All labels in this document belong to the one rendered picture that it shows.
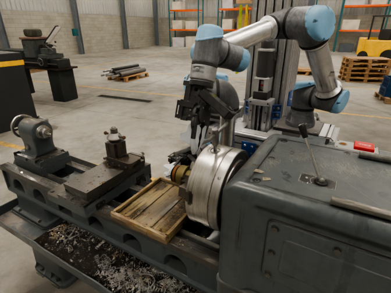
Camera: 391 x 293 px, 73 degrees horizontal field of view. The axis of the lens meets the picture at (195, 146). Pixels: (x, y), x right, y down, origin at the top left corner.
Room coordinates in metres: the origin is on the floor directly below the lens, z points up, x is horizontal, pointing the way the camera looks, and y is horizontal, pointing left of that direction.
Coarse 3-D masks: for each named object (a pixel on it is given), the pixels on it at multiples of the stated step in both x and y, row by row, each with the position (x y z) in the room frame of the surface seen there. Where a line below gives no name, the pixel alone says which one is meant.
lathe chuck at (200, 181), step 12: (204, 156) 0.82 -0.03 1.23; (216, 156) 0.81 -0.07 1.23; (192, 168) 0.80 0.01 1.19; (204, 168) 0.78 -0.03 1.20; (216, 168) 0.77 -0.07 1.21; (192, 180) 0.77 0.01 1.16; (204, 180) 0.75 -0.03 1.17; (192, 192) 0.75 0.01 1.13; (204, 192) 0.73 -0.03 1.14; (192, 204) 0.74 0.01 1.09; (204, 204) 0.72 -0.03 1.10; (192, 216) 0.75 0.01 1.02; (204, 216) 0.72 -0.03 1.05
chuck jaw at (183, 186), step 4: (184, 176) 0.89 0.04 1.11; (188, 176) 0.89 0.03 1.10; (180, 180) 0.88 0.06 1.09; (184, 180) 0.85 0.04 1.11; (180, 184) 0.87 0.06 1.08; (184, 184) 0.81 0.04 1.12; (180, 188) 0.79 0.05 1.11; (184, 188) 0.78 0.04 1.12; (180, 192) 0.79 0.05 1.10; (184, 192) 0.78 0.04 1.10; (188, 192) 0.76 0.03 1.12; (180, 196) 0.79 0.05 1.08; (184, 196) 0.78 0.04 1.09; (188, 196) 0.76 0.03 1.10; (192, 196) 0.75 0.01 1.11; (188, 200) 0.75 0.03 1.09; (192, 200) 0.75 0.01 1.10
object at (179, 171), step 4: (176, 168) 0.94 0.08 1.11; (180, 168) 0.93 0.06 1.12; (184, 168) 0.93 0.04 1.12; (188, 168) 0.93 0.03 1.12; (172, 172) 0.93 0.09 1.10; (176, 172) 0.92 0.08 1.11; (180, 172) 0.91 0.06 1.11; (184, 172) 0.91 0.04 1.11; (188, 172) 0.92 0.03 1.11; (172, 176) 0.92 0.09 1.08; (176, 176) 0.91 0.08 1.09; (180, 176) 0.90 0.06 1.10; (172, 180) 0.93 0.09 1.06; (176, 180) 0.91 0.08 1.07
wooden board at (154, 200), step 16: (160, 176) 1.22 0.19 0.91; (144, 192) 1.10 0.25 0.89; (160, 192) 1.10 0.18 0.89; (176, 192) 1.10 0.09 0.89; (128, 208) 0.97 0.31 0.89; (144, 208) 0.97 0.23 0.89; (160, 208) 0.97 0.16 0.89; (176, 208) 0.97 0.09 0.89; (128, 224) 0.88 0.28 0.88; (144, 224) 0.87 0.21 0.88; (160, 224) 0.87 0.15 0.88; (176, 224) 0.84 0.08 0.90; (160, 240) 0.79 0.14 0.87
